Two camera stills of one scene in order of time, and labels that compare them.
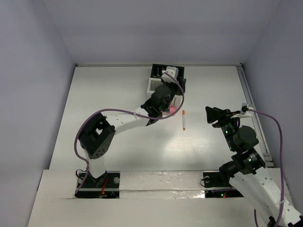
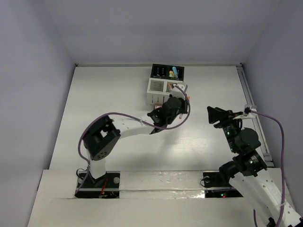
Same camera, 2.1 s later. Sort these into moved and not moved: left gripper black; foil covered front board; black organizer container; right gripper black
Moved: left gripper black
Not moved: black organizer container; foil covered front board; right gripper black
